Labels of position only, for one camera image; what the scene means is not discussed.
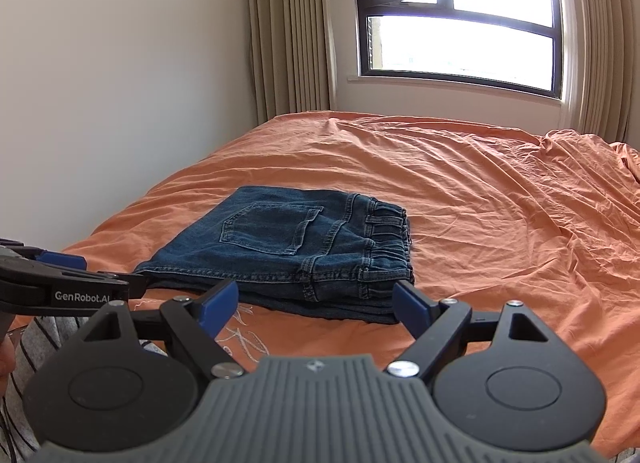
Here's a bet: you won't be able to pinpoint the person's left hand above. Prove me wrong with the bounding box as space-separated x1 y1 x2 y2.
0 335 15 396

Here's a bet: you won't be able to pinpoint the grey striped shirt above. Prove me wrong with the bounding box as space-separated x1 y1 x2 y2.
1 317 88 462

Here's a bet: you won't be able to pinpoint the black framed window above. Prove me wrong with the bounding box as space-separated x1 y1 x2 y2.
356 0 563 98

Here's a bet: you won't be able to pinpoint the orange bed sheet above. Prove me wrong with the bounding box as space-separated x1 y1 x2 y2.
8 110 640 461

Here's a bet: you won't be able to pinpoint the beige curtain right side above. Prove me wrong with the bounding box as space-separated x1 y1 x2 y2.
560 0 637 142

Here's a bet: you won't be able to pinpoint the beige curtain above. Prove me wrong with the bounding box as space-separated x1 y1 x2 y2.
248 0 336 124
560 0 637 142

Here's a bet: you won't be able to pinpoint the blue denim jeans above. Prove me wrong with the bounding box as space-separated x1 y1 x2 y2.
134 186 414 324

